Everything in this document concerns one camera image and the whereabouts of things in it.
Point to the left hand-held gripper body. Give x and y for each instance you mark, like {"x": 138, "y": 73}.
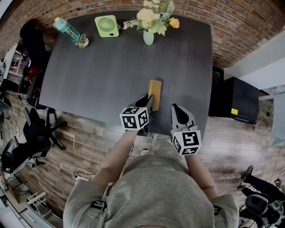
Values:
{"x": 131, "y": 120}

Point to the green desk fan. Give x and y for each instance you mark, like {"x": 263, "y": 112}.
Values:
{"x": 107, "y": 26}

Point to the black and grey office chair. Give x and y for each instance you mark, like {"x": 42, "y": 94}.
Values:
{"x": 20, "y": 153}

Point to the black headrest office chair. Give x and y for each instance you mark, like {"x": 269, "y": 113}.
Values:
{"x": 258, "y": 204}

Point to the pale blue translucent box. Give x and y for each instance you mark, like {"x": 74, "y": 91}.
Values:
{"x": 278, "y": 118}

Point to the small potted plant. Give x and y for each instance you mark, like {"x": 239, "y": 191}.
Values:
{"x": 82, "y": 41}

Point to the yellow flower bouquet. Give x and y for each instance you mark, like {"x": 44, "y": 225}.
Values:
{"x": 151, "y": 16}

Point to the black coat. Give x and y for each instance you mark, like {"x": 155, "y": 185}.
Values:
{"x": 35, "y": 44}

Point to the person's left forearm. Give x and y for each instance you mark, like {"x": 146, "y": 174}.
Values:
{"x": 118, "y": 155}

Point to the person's grey shirt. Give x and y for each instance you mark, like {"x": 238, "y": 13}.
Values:
{"x": 155, "y": 196}

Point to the red object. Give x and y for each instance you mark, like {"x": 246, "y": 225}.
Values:
{"x": 34, "y": 71}

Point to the black cabinet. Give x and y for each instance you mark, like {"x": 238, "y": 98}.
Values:
{"x": 240, "y": 98}

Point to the white wooden rack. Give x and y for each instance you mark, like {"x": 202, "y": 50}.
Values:
{"x": 37, "y": 202}

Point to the dark wooden table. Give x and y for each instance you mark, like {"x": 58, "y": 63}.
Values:
{"x": 107, "y": 73}

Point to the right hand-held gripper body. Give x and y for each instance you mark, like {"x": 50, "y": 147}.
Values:
{"x": 189, "y": 140}

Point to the person's right forearm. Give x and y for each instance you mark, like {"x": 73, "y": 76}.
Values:
{"x": 200, "y": 176}

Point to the teal water bottle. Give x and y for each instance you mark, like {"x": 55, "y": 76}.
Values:
{"x": 66, "y": 29}

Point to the person's camouflage trousers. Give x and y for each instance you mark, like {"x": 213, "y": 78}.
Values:
{"x": 163, "y": 144}

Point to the pale green vase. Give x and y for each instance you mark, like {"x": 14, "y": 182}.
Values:
{"x": 148, "y": 38}

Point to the white power strip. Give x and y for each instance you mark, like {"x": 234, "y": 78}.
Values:
{"x": 81, "y": 177}

